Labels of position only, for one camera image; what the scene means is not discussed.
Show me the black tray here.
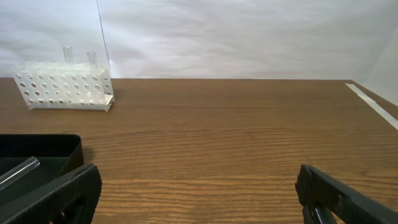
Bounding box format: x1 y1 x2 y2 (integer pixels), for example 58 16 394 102
0 134 85 207

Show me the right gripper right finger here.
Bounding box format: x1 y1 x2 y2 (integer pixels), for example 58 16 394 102
294 164 398 224

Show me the white test tube rack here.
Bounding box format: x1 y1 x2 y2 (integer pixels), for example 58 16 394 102
10 60 116 112

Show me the clear test tube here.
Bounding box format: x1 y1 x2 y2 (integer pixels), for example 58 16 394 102
0 156 41 192
86 51 98 73
62 46 74 71

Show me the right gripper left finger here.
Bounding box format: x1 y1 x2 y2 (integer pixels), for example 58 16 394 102
0 163 103 224

